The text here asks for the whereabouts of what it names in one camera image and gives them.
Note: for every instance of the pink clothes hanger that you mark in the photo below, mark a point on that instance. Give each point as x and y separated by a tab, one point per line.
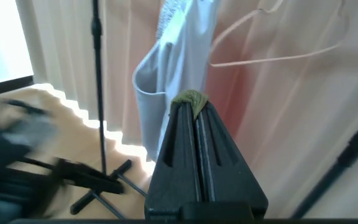
259	60

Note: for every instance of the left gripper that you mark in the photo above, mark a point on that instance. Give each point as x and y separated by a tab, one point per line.
11	186

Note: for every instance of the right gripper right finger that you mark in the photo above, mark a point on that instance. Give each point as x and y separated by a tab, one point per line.
228	180

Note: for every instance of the pale grey shorts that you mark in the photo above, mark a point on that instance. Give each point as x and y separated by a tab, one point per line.
179	62

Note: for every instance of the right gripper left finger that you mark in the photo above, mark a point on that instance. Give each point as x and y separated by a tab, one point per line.
172	180

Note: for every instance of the green garment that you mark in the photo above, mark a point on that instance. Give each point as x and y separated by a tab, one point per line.
191	98

